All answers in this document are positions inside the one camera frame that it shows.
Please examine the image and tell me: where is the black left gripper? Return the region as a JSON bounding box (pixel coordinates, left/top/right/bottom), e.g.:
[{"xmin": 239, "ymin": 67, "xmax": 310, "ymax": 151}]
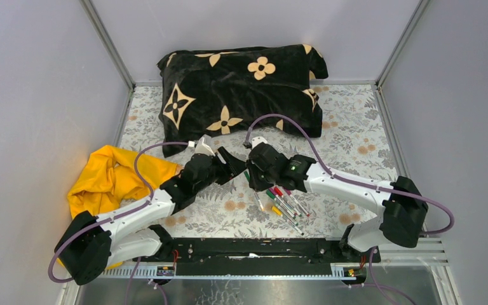
[{"xmin": 194, "ymin": 147, "xmax": 247, "ymax": 195}]

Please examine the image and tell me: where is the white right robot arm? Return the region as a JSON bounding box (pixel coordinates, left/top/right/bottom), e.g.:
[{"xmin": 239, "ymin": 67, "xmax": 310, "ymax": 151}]
[{"xmin": 246, "ymin": 138, "xmax": 428, "ymax": 262}]

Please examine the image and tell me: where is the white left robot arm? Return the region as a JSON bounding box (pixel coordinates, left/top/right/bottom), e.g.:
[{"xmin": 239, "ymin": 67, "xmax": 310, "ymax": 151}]
[{"xmin": 52, "ymin": 147, "xmax": 246, "ymax": 285}]

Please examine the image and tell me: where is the black floral pillow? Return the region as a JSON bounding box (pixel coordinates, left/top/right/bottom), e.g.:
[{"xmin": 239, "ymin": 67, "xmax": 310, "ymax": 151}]
[{"xmin": 157, "ymin": 44, "xmax": 328, "ymax": 157}]

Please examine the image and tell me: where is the yellow cloth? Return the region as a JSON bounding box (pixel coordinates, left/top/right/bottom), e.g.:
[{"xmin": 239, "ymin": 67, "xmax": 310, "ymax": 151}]
[{"xmin": 66, "ymin": 145, "xmax": 184, "ymax": 270}]

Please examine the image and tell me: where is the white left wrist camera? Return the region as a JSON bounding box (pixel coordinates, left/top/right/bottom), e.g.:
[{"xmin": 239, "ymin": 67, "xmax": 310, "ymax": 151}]
[{"xmin": 187, "ymin": 135, "xmax": 216, "ymax": 156}]

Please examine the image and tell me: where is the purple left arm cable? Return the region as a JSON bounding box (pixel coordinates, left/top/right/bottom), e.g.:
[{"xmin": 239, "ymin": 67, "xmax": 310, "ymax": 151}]
[{"xmin": 47, "ymin": 141, "xmax": 192, "ymax": 283}]

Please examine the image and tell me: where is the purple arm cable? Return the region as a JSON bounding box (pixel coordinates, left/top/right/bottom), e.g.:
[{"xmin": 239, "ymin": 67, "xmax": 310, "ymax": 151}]
[
  {"xmin": 243, "ymin": 113, "xmax": 456, "ymax": 305},
  {"xmin": 47, "ymin": 141, "xmax": 192, "ymax": 283}
]

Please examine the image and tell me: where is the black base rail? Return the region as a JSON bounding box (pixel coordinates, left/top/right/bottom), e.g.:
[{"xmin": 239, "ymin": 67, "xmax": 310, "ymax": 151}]
[{"xmin": 141, "ymin": 238, "xmax": 381, "ymax": 277}]

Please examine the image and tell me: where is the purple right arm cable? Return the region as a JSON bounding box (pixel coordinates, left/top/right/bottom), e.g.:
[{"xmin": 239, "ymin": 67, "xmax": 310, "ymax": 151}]
[{"xmin": 243, "ymin": 113, "xmax": 456, "ymax": 305}]

